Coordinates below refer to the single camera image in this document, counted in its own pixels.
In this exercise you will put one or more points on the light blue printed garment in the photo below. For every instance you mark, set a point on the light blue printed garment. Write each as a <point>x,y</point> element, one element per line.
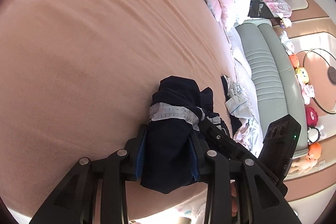
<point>242,99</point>

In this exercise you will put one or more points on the pale pink pillow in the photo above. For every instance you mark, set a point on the pale pink pillow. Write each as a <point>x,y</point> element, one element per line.
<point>242,68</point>

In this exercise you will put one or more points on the pink bed sheet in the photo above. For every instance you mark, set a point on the pink bed sheet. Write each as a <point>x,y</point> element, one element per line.
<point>77,78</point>

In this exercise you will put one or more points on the person's right hand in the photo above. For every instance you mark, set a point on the person's right hand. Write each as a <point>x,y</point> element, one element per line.
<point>234,206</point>

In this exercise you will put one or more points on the pink printed cloth hanging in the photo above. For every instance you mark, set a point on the pink printed cloth hanging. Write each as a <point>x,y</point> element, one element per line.
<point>278,8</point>

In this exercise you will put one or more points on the navy shorts with white stripes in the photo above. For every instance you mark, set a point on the navy shorts with white stripes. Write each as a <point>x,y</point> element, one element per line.
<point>169,158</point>

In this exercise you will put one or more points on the pink printed pyjama garment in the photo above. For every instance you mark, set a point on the pink printed pyjama garment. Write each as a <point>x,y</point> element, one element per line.
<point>250,135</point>

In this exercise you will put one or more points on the black camera box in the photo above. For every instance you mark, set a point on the black camera box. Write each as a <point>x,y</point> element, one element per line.
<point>279,146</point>

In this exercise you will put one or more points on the red plush toy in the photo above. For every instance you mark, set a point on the red plush toy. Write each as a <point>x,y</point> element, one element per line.
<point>311,117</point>

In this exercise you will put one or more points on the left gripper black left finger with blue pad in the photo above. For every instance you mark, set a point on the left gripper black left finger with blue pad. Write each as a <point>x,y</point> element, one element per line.
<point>73,200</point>

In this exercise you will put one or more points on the orange plush toy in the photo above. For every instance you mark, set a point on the orange plush toy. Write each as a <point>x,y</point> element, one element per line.
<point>294,60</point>

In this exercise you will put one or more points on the yellow plush toy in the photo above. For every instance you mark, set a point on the yellow plush toy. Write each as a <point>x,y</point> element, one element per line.
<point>302,75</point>

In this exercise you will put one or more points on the grey green padded headboard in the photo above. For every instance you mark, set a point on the grey green padded headboard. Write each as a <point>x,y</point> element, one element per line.
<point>277,88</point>

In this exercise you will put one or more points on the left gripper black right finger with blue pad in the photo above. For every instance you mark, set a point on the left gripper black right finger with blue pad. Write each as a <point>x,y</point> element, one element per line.
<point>258,199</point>

